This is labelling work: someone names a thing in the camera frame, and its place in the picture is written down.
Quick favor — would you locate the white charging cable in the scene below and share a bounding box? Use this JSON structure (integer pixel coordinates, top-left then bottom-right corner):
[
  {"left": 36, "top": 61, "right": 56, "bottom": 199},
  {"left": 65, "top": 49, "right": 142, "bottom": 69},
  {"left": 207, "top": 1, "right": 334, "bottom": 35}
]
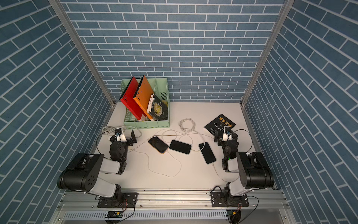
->
[{"left": 160, "top": 117, "right": 214, "bottom": 147}]

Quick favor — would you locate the phone with blue case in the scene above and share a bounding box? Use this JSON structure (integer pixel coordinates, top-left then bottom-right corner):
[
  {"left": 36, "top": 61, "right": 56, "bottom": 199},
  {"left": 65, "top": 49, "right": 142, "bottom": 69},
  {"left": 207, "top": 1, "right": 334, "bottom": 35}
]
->
[{"left": 199, "top": 142, "right": 216, "bottom": 164}]

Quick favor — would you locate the grey power strip cord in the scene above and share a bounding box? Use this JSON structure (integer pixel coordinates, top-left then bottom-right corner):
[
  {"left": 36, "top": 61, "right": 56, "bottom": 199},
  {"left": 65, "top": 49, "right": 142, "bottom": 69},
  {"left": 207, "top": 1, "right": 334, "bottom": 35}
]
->
[{"left": 101, "top": 125, "right": 142, "bottom": 138}]

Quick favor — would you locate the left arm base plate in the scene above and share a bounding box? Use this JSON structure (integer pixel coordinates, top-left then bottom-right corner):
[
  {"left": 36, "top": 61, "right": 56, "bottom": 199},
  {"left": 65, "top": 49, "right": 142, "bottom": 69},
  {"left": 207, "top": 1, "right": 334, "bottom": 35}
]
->
[{"left": 97, "top": 192, "right": 138, "bottom": 209}]

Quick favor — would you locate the phone with mint case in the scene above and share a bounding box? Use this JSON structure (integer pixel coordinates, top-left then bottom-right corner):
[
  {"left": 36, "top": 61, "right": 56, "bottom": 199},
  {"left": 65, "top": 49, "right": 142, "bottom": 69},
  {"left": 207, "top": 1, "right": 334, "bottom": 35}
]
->
[{"left": 169, "top": 140, "right": 192, "bottom": 155}]

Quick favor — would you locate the small black controller board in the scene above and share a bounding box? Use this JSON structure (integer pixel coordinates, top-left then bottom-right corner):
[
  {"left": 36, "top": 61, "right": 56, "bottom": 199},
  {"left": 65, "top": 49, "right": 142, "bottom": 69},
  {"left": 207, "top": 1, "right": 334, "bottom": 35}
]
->
[{"left": 105, "top": 211, "right": 124, "bottom": 219}]

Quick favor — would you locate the black book in organizer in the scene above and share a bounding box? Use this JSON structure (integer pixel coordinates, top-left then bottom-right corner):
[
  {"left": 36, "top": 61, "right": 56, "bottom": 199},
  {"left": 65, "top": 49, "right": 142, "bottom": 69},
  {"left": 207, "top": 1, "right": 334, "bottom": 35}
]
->
[{"left": 147, "top": 93, "right": 169, "bottom": 120}]

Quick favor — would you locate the phone with orange case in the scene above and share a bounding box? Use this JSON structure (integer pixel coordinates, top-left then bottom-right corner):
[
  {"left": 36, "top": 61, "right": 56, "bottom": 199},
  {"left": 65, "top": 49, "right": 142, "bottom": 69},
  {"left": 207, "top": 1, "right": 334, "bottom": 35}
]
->
[{"left": 148, "top": 136, "right": 169, "bottom": 154}]

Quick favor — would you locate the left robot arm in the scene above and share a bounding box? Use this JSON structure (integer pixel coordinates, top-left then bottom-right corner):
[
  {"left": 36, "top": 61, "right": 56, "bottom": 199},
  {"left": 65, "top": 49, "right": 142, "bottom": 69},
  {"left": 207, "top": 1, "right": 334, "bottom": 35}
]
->
[{"left": 57, "top": 127, "right": 137, "bottom": 202}]

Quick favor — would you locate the red folder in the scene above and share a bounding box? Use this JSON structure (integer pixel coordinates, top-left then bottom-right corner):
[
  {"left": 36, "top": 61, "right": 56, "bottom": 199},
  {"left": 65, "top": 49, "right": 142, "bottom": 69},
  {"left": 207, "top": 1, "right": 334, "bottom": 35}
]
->
[{"left": 120, "top": 77, "right": 146, "bottom": 121}]

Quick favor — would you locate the mint green file organizer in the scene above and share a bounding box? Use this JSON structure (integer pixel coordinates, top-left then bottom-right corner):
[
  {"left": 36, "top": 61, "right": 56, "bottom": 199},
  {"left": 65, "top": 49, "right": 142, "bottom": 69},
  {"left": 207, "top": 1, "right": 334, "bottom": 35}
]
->
[{"left": 121, "top": 78, "right": 170, "bottom": 129}]

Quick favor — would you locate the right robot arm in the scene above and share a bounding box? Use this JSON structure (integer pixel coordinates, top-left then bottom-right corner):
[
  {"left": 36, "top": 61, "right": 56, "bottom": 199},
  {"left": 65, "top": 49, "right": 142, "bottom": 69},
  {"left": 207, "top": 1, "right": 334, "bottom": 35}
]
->
[{"left": 214, "top": 126, "right": 275, "bottom": 198}]

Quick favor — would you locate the aluminium front rail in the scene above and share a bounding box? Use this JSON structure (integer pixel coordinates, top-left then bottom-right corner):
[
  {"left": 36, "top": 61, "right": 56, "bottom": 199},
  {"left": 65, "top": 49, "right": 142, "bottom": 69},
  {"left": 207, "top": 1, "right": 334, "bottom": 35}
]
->
[{"left": 55, "top": 189, "right": 289, "bottom": 213}]

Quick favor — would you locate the black book on table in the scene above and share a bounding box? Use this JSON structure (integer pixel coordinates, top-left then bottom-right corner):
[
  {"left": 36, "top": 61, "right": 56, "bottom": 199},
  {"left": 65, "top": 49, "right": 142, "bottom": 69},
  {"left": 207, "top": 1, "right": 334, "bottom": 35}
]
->
[{"left": 204, "top": 114, "right": 236, "bottom": 136}]

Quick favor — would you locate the orange folder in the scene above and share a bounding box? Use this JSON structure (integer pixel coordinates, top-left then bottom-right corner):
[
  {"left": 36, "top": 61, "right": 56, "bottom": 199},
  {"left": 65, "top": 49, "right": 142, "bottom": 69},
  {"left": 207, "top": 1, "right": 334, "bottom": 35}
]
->
[{"left": 133, "top": 76, "right": 154, "bottom": 121}]

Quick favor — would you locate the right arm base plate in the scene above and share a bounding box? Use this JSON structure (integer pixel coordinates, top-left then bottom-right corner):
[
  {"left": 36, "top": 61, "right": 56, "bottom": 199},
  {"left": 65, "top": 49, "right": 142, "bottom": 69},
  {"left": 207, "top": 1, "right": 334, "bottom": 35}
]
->
[{"left": 210, "top": 191, "right": 249, "bottom": 207}]

